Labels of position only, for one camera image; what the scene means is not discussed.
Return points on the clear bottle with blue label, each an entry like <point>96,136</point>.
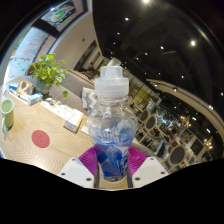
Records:
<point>111,133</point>

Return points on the framed food poster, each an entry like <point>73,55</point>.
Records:
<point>63,13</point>

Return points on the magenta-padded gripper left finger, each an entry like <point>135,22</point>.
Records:
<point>80,166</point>

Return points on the blue and white box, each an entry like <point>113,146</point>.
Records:
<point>14,86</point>

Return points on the small light blue pack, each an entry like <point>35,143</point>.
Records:
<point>35,99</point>

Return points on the group of ceiling lights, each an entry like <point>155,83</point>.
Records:
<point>192,43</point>

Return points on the green potted plant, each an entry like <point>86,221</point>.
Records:
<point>48,71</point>

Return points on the grey curved sofa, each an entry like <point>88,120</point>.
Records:
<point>75,88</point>

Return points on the wooden tissue box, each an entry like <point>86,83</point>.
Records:
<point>74,120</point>

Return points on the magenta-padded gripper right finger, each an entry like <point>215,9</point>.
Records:
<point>145,168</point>

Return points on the pale green mug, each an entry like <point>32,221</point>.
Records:
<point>7,113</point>

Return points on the group of round-backed chairs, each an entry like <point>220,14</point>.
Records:
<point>176,155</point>

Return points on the flat round red coaster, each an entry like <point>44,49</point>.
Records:
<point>40,138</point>

